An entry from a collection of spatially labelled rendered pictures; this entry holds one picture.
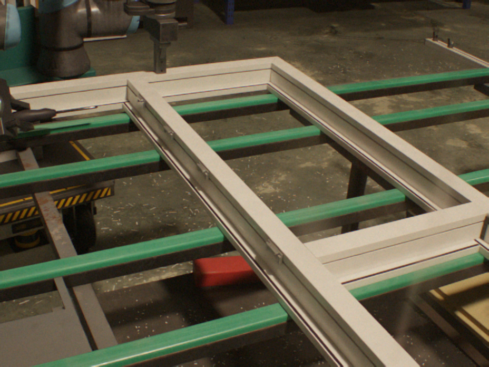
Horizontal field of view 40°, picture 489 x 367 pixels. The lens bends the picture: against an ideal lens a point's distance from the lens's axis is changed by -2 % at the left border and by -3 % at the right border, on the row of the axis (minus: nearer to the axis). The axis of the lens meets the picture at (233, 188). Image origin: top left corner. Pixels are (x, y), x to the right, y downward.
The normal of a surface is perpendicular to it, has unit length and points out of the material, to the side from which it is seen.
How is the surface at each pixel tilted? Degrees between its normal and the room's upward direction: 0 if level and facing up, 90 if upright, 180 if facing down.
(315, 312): 90
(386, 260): 90
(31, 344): 0
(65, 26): 90
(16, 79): 0
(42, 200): 0
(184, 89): 90
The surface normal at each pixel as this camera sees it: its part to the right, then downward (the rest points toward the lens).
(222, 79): 0.43, 0.47
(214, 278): 0.20, 0.49
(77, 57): 0.74, 0.04
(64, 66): 0.29, 0.16
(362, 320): 0.05, -0.87
